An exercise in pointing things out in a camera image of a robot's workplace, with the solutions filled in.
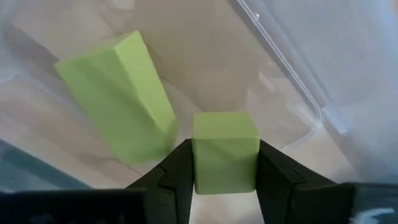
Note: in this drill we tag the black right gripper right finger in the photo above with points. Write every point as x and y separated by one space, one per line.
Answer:
286 193

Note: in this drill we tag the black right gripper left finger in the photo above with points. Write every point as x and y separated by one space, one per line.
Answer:
174 186

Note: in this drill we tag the green rectangular block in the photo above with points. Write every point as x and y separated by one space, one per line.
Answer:
224 149
118 99

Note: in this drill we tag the translucent plastic bin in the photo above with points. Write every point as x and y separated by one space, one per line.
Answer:
342 62

